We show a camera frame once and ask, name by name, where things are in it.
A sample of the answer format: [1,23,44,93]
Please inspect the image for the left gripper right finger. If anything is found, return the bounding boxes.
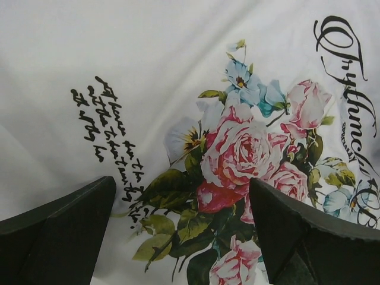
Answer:
[249,178,379,284]

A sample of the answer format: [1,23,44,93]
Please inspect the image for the white floral print t-shirt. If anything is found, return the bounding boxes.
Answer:
[1,1,379,284]

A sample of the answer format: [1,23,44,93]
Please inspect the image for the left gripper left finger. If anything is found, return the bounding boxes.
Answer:
[1,176,116,285]

